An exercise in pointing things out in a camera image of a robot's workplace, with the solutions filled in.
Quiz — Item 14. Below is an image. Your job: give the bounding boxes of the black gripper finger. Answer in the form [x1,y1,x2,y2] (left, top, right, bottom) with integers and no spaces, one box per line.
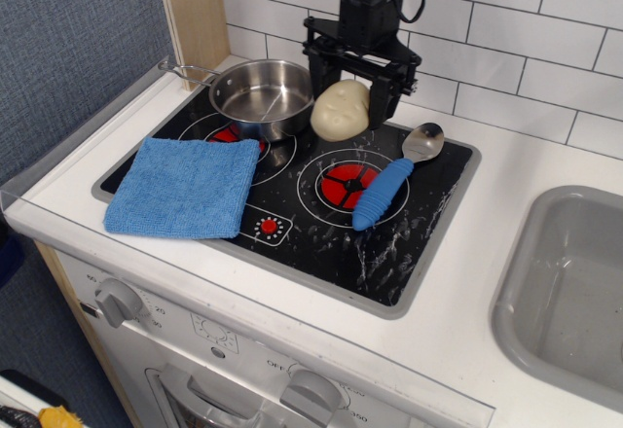
[368,76,402,129]
[308,53,345,99]

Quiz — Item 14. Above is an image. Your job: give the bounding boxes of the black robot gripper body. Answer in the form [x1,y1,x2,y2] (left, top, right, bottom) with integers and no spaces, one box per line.
[304,0,421,94]

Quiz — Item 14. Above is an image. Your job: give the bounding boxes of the beige toy potato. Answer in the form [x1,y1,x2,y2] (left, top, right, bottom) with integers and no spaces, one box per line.
[311,80,370,142]

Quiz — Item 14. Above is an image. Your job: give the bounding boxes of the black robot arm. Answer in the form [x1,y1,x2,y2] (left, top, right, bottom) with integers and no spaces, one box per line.
[303,0,425,129]

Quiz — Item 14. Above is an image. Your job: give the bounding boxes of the black toy stovetop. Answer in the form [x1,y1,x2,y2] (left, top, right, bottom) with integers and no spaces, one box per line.
[92,75,483,321]

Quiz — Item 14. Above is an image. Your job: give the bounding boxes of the stainless steel pot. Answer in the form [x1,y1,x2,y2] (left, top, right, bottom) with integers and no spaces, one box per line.
[158,59,314,142]

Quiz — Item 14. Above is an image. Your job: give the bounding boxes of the blue microfiber cloth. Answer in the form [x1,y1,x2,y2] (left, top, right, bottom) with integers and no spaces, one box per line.
[104,138,260,239]

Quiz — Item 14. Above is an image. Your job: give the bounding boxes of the grey sink basin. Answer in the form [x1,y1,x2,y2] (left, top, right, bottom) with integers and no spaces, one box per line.
[492,186,622,411]

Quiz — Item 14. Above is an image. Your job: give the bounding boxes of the grey right oven knob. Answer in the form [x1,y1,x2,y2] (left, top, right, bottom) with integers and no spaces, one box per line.
[279,370,343,427]

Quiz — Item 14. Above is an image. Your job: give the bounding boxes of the grey oven knob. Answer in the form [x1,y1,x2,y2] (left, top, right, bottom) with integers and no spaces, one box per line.
[279,370,343,427]
[95,278,143,329]

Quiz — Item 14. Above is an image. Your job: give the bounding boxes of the grey left oven knob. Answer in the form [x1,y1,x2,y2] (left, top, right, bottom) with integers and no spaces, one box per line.
[95,278,143,329]

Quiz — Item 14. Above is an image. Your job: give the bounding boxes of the white toy oven front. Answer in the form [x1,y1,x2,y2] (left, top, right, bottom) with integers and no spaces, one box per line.
[58,254,493,427]

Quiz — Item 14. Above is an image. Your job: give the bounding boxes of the yellow and black object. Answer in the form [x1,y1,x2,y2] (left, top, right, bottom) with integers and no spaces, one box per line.
[1,406,84,428]

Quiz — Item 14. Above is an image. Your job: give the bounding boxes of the blue handled metal spoon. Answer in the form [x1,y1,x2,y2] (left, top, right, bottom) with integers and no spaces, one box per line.
[352,123,445,232]

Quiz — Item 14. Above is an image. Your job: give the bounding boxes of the light wooden side post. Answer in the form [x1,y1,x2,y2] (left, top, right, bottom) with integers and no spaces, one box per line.
[163,0,230,69]

